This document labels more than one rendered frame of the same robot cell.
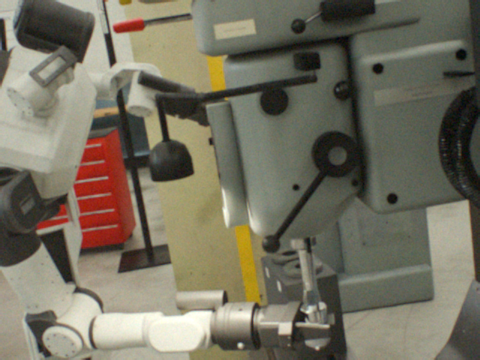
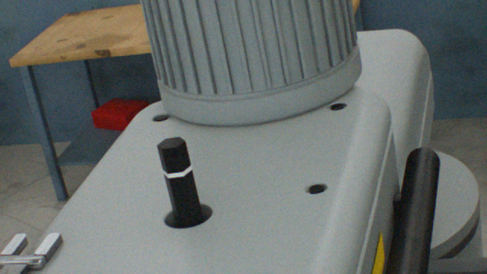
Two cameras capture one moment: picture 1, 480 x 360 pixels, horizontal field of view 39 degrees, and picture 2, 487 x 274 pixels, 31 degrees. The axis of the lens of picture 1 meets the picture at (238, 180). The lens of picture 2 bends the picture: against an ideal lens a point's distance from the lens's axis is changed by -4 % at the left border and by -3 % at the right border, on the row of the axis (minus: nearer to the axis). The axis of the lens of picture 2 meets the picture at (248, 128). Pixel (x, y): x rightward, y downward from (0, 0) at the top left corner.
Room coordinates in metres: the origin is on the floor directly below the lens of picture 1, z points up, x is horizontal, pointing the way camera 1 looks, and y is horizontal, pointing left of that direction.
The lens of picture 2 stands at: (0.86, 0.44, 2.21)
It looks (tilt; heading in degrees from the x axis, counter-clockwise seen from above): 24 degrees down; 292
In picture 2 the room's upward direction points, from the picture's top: 11 degrees counter-clockwise
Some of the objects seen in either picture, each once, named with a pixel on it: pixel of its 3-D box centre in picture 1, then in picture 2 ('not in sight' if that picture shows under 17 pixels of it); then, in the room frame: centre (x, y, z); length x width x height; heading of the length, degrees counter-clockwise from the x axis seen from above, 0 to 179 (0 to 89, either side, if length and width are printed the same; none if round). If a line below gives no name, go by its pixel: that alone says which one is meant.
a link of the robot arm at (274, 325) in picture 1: (267, 327); not in sight; (1.16, -0.01, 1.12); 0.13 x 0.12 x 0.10; 162
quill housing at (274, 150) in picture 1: (292, 139); not in sight; (1.13, -0.10, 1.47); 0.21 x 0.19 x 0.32; 4
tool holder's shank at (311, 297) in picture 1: (309, 277); not in sight; (1.13, -0.10, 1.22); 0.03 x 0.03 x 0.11
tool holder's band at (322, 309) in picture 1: (313, 308); not in sight; (1.13, -0.10, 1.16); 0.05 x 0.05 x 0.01
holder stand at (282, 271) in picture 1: (301, 298); not in sight; (1.49, -0.10, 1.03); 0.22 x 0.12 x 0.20; 11
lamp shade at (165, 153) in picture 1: (169, 158); not in sight; (1.10, 0.11, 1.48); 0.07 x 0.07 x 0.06
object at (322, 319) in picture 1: (316, 326); not in sight; (1.13, -0.10, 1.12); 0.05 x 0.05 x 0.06
